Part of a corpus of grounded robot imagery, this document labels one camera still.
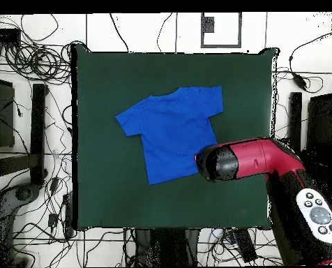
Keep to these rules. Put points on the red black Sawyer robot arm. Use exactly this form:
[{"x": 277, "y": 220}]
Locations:
[{"x": 252, "y": 156}]

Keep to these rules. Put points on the blue shirt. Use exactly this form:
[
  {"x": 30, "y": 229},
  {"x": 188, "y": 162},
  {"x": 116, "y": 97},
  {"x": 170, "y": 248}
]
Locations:
[{"x": 174, "y": 134}]

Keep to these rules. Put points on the grey caster stand base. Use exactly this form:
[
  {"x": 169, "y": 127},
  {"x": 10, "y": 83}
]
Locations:
[{"x": 23, "y": 193}]

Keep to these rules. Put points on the grey square frame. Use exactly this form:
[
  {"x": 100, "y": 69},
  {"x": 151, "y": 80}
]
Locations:
[{"x": 221, "y": 45}]

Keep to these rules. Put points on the black box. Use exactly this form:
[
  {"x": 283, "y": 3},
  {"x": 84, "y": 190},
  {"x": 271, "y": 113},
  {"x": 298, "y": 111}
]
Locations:
[
  {"x": 320, "y": 125},
  {"x": 2, "y": 117}
]

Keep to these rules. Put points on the black flat device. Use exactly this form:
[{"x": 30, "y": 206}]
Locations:
[{"x": 4, "y": 35}]

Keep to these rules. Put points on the black stand frame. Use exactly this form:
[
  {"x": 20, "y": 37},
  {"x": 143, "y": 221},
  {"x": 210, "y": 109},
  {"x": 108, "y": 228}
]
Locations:
[
  {"x": 39, "y": 125},
  {"x": 295, "y": 120}
]

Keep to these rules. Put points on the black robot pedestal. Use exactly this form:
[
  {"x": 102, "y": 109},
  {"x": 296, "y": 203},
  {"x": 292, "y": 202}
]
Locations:
[{"x": 168, "y": 248}]

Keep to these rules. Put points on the dark green tablecloth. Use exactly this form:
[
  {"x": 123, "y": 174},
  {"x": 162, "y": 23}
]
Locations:
[{"x": 113, "y": 181}]

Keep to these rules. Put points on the black power adapter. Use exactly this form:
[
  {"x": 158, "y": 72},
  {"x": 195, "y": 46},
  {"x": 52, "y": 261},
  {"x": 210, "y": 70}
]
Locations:
[{"x": 299, "y": 81}]

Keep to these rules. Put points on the small black adapter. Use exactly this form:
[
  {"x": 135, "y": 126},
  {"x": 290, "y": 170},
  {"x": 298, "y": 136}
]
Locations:
[
  {"x": 54, "y": 184},
  {"x": 53, "y": 220}
]

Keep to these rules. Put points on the black power strip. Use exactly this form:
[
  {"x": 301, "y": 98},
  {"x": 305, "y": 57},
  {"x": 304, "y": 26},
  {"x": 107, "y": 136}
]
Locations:
[
  {"x": 68, "y": 215},
  {"x": 245, "y": 245}
]

